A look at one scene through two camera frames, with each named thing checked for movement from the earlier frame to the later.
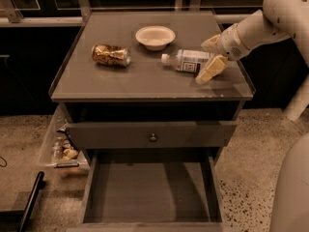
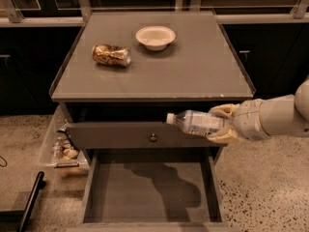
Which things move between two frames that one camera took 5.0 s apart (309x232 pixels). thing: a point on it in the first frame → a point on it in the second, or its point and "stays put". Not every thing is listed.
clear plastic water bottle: [188, 60] → [197, 123]
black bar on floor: [39, 185] stays put
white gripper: [230, 43] → [247, 119]
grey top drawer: [153, 134] stays put
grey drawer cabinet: [154, 97] stays put
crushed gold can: [110, 54] stays put
